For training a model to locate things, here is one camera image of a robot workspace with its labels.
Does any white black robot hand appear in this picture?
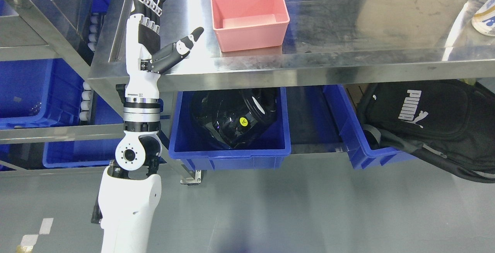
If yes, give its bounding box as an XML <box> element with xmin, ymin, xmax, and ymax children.
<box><xmin>124</xmin><ymin>0</ymin><xmax>204</xmax><ymax>103</ymax></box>

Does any pink plastic storage box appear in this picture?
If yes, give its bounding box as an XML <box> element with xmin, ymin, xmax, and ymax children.
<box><xmin>210</xmin><ymin>0</ymin><xmax>290</xmax><ymax>52</ymax></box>

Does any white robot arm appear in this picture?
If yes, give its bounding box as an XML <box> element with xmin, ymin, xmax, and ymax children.
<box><xmin>97</xmin><ymin>84</ymin><xmax>162</xmax><ymax>253</ymax></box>

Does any steel shelf rack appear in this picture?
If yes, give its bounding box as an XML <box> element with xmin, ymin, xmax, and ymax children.
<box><xmin>0</xmin><ymin>0</ymin><xmax>201</xmax><ymax>185</ymax></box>

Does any blue bin left lower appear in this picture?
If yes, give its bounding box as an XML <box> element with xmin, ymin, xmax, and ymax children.
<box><xmin>42</xmin><ymin>94</ymin><xmax>171</xmax><ymax>168</ymax></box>

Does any blue bin left upper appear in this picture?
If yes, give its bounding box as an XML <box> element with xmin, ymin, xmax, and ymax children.
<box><xmin>0</xmin><ymin>58</ymin><xmax>83</xmax><ymax>130</ymax></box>

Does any blue bin with helmet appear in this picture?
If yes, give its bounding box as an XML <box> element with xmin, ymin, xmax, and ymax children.
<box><xmin>168</xmin><ymin>87</ymin><xmax>292</xmax><ymax>170</ymax></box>

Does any blue bin under backpack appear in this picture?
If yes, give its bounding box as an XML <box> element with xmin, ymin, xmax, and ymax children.
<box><xmin>323</xmin><ymin>84</ymin><xmax>415</xmax><ymax>169</ymax></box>

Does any black Puma backpack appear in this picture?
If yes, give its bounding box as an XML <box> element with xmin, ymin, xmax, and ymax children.
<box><xmin>357</xmin><ymin>80</ymin><xmax>495</xmax><ymax>184</ymax></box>

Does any white blue cup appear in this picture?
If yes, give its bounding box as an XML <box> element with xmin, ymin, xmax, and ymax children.
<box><xmin>471</xmin><ymin>0</ymin><xmax>495</xmax><ymax>36</ymax></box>

